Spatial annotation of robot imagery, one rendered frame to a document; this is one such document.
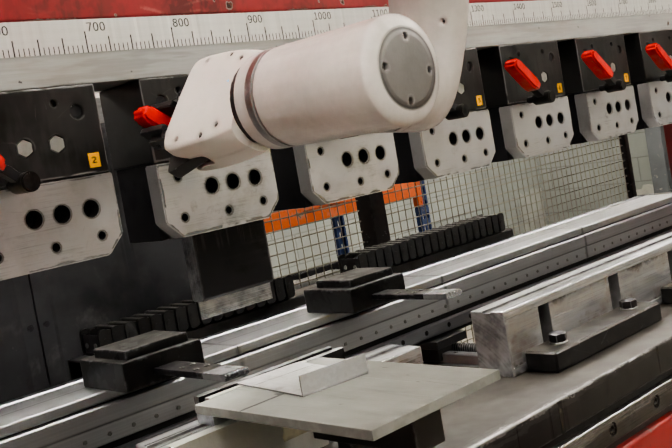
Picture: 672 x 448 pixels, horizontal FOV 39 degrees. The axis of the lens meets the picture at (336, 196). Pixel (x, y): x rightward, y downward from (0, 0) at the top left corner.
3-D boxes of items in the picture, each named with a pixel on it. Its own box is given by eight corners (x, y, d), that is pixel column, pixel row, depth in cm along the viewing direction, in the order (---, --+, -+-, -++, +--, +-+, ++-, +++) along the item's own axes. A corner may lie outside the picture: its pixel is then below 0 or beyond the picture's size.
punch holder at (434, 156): (428, 180, 123) (407, 53, 122) (381, 186, 129) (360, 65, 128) (498, 164, 133) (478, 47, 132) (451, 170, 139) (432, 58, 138)
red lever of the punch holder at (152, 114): (149, 100, 91) (226, 147, 96) (127, 106, 94) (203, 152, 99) (143, 116, 90) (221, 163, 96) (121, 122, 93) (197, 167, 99)
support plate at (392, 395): (373, 441, 80) (371, 430, 80) (195, 414, 99) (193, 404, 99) (501, 379, 92) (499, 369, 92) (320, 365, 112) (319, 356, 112)
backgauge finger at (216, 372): (197, 404, 106) (189, 360, 105) (83, 387, 125) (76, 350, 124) (278, 372, 114) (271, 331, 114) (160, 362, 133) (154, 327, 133)
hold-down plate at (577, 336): (558, 373, 132) (555, 352, 132) (526, 371, 136) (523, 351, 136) (663, 319, 153) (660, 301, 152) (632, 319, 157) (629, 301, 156)
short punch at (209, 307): (207, 320, 102) (191, 233, 102) (196, 320, 104) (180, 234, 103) (277, 298, 109) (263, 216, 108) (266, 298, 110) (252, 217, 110)
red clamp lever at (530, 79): (520, 54, 132) (557, 94, 137) (496, 59, 135) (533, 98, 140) (516, 65, 131) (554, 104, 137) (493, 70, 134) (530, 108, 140)
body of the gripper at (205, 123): (262, 25, 80) (186, 50, 89) (222, 130, 77) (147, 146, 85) (322, 72, 85) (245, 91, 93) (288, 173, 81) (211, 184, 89)
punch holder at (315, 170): (315, 207, 109) (290, 64, 108) (269, 211, 116) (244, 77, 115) (402, 186, 120) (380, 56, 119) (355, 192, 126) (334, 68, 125)
